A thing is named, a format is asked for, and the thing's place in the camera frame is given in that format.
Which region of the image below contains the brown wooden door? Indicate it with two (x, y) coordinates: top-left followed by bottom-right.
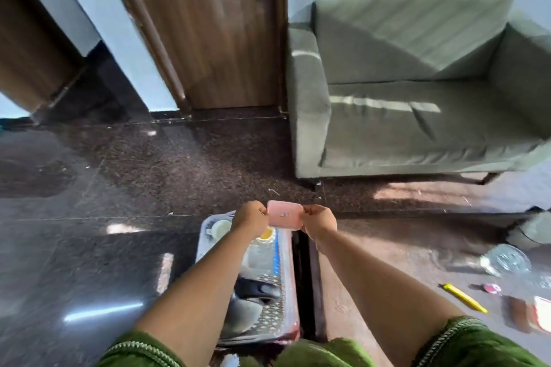
(96, 0), (289, 116)
(0, 0), (89, 114)

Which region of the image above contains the person's right forearm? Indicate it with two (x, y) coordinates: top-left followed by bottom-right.
(316, 233), (464, 363)

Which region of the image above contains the person's left hand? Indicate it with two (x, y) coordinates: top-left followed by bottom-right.
(230, 200), (270, 241)

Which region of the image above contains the white perforated plastic basket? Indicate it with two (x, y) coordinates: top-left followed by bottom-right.
(196, 212), (300, 345)

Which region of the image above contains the yellow stick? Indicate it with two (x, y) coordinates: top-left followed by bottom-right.
(442, 283), (490, 315)

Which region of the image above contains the clear glass tumbler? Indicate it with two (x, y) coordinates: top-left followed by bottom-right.
(480, 243), (533, 277)

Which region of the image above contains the person's left forearm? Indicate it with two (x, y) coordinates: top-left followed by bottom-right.
(133, 231), (255, 367)

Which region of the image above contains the person's right hand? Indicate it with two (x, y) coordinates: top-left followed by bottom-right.
(298, 204), (338, 245)

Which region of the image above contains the white handled teacup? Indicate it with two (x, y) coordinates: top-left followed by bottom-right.
(205, 219), (233, 241)

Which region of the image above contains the dark wooden coffee table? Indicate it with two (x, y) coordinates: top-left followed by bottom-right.
(297, 207), (551, 367)

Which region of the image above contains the person's green garment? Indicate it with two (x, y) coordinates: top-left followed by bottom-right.
(96, 315), (548, 367)

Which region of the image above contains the grey-green loveseat sofa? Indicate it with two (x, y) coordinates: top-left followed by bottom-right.
(286, 0), (551, 179)

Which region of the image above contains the steel electric kettle black handle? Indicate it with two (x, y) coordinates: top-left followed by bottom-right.
(219, 276), (283, 339)

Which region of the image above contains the pink lidded box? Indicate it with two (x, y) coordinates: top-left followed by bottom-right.
(266, 200), (305, 231)

